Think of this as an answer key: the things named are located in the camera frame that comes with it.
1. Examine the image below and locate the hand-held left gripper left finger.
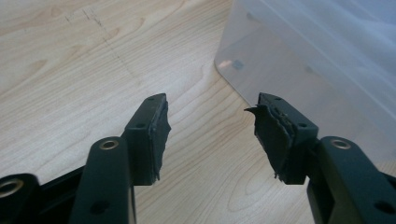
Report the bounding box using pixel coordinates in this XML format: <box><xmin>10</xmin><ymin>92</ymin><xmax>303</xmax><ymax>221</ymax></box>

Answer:
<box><xmin>120</xmin><ymin>92</ymin><xmax>172</xmax><ymax>187</ymax></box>

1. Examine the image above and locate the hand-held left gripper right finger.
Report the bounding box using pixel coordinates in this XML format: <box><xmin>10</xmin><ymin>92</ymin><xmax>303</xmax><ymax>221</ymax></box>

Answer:
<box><xmin>244</xmin><ymin>91</ymin><xmax>320</xmax><ymax>186</ymax></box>

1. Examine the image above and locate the clear plastic storage box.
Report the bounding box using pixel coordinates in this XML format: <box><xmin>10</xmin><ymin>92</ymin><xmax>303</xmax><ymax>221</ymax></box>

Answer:
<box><xmin>214</xmin><ymin>0</ymin><xmax>396</xmax><ymax>162</ymax></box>

